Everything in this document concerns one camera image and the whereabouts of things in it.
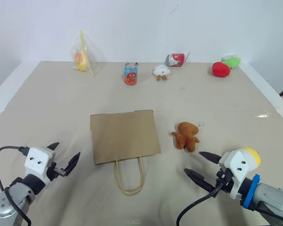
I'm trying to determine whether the brown paper bag with handles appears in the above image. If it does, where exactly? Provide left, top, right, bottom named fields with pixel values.
left=90, top=109, right=162, bottom=197

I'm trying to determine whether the blue right wrist bracket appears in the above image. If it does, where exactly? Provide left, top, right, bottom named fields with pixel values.
left=241, top=173, right=261, bottom=210

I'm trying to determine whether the clear plastic bag with fruit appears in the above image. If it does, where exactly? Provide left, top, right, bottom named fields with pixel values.
left=71, top=30, right=98, bottom=77

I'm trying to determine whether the red white snack packet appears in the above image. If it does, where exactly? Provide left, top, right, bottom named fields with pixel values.
left=165, top=51, right=191, bottom=68

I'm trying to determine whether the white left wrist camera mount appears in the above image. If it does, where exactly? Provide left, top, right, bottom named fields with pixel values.
left=24, top=146, right=56, bottom=189

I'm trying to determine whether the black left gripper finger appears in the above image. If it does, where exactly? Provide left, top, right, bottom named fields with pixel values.
left=46, top=142, right=60, bottom=152
left=65, top=152, right=81, bottom=176

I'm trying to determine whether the orange and blue soda can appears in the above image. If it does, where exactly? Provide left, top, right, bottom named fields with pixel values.
left=124, top=62, right=140, bottom=86

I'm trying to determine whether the small white plush toy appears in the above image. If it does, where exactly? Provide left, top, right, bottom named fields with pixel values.
left=221, top=53, right=237, bottom=62

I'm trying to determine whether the green plush toy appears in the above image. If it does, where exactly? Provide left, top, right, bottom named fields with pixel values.
left=222, top=56, right=242, bottom=70

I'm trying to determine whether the red plush ball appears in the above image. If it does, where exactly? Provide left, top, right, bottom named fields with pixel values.
left=211, top=61, right=232, bottom=78

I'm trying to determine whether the white sheep plush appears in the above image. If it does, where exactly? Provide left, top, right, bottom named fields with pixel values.
left=152, top=64, right=171, bottom=82

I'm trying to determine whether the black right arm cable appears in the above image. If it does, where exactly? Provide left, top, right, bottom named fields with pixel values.
left=176, top=179, right=227, bottom=226

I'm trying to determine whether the beige paper table cover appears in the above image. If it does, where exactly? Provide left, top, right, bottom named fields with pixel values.
left=0, top=60, right=283, bottom=226

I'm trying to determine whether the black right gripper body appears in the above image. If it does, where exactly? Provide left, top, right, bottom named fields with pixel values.
left=214, top=164, right=235, bottom=194

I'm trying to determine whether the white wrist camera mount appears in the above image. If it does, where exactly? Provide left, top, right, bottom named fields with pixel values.
left=24, top=146, right=56, bottom=189
left=218, top=149, right=253, bottom=200

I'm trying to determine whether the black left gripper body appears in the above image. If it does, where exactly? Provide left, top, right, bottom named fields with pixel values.
left=46, top=161, right=70, bottom=182

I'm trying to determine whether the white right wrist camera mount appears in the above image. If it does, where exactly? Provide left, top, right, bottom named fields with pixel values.
left=218, top=149, right=253, bottom=200

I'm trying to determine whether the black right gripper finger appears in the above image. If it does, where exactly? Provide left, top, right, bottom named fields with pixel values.
left=183, top=168, right=217, bottom=193
left=198, top=151, right=222, bottom=165

